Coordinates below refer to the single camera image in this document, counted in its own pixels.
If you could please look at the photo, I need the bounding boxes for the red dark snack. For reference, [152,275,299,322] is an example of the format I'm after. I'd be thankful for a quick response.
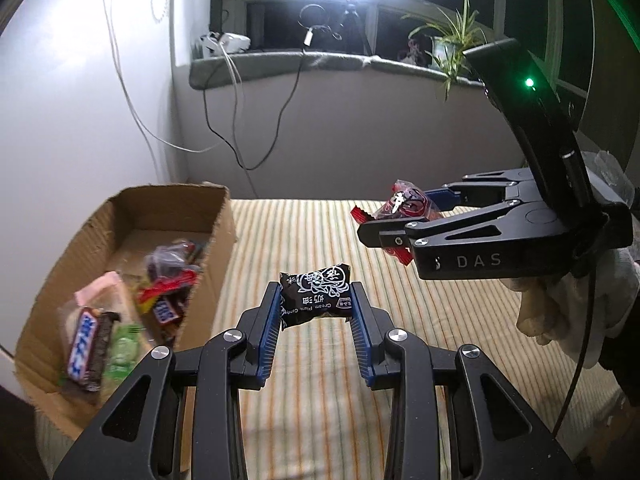
[350,180,452,266]

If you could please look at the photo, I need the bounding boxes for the black plum candy packet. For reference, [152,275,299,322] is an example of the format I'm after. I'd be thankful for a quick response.
[280,263,352,330]

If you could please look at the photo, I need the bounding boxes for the clear bag dark snack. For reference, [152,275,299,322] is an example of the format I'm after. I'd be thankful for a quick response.
[134,238,204,314]

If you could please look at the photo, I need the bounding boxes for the large Snickers bar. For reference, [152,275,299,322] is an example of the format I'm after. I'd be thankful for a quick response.
[64,307,120,393]

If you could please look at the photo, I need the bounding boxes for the pink wafer packet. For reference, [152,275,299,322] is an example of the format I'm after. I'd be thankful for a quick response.
[74,271,126,307]

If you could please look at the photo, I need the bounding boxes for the white gloved right hand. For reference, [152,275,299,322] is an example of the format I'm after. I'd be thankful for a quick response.
[499,148,640,371]

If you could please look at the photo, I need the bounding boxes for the small Snickers bar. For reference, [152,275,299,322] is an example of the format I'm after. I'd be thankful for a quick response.
[152,297,182,326]

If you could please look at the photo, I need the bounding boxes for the striped yellow table cloth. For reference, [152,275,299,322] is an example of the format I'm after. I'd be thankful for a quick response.
[34,198,626,480]

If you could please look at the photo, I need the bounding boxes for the green candy packet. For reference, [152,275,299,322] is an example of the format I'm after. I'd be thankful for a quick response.
[102,324,141,382]

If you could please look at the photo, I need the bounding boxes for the brown cardboard box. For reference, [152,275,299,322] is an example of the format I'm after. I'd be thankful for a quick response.
[15,184,236,474]

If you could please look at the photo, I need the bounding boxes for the green potted plant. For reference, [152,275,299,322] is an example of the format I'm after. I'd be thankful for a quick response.
[408,0,488,100]

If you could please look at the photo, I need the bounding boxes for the black light tripod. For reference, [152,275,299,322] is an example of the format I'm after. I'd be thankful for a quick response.
[332,0,373,56]

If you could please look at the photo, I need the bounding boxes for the grey window sill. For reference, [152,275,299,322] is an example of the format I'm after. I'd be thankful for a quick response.
[188,50,486,92]

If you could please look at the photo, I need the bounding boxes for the white power strip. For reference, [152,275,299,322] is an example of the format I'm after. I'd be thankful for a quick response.
[200,32,250,58]

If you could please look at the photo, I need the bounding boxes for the white cabinet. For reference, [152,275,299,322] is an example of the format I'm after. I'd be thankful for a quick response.
[1,0,179,350]

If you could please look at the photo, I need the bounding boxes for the black camera mount handle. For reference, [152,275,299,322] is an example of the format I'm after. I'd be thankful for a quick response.
[463,39,596,212]

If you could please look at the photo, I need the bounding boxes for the white cable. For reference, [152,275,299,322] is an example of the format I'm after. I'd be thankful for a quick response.
[98,0,246,156]

